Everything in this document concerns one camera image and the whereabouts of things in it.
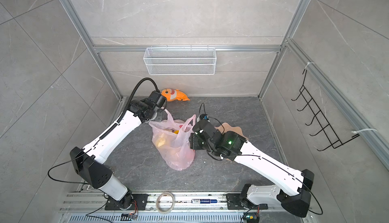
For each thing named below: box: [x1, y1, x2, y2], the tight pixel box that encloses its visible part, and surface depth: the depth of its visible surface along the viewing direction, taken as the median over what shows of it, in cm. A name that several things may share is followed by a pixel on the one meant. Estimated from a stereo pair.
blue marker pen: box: [191, 198, 218, 204], surface depth 74 cm
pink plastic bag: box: [148, 107, 197, 171], surface depth 84 cm
